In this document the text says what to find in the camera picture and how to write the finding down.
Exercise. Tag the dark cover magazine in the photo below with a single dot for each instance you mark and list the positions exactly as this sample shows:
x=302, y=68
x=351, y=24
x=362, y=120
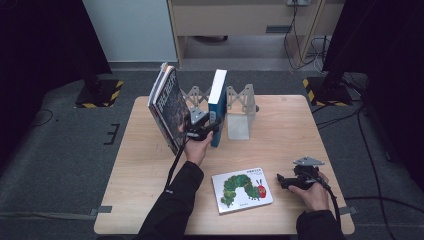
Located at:
x=173, y=106

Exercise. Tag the person's right hand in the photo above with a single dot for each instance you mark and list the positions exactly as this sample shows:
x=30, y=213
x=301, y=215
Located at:
x=315, y=196

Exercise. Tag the grey expandable book rack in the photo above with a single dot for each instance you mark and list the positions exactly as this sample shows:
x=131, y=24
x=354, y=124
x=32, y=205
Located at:
x=238, y=128

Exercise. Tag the person's left hand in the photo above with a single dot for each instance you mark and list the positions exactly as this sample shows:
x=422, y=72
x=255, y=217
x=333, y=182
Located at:
x=197, y=151

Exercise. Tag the white power strip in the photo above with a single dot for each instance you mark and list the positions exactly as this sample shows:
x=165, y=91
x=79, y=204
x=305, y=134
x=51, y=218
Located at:
x=298, y=2

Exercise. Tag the white caterpillar board book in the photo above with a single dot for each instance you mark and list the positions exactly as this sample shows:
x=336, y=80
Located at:
x=241, y=190

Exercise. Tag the black tape mark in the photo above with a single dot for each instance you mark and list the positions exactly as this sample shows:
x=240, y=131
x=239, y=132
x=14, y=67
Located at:
x=111, y=133

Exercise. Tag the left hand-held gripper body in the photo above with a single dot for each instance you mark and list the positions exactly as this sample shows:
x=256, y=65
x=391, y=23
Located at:
x=197, y=124

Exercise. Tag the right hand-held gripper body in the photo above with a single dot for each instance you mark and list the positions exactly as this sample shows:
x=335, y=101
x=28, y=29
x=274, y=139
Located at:
x=306, y=173

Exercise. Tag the dark round chair base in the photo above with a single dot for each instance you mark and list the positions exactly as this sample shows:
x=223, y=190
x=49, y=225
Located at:
x=210, y=39

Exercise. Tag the black curtain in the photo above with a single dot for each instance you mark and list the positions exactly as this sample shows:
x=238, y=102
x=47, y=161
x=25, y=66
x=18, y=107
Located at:
x=393, y=50
x=40, y=50

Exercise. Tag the grey tape strip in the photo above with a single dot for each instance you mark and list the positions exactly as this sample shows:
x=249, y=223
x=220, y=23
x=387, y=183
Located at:
x=101, y=210
x=349, y=210

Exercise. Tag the blue book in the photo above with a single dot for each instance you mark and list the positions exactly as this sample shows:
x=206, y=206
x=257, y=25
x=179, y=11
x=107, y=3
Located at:
x=217, y=100

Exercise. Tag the white cabinet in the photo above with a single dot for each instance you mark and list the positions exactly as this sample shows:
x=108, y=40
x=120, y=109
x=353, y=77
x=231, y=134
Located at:
x=133, y=30

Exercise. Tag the black stand striped base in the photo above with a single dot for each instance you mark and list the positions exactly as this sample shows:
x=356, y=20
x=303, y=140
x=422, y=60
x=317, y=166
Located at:
x=328, y=93
x=100, y=95

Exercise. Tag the light wooden desk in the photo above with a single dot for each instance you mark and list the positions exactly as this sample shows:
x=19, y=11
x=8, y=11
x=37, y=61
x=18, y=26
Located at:
x=233, y=18

